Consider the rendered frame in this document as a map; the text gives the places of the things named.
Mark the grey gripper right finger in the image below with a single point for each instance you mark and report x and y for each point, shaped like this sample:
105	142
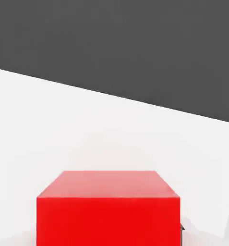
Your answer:
191	237

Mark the small red cube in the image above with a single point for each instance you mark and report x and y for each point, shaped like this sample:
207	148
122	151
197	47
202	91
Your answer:
108	221

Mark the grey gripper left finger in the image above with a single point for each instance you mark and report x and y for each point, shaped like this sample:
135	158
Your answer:
28	239

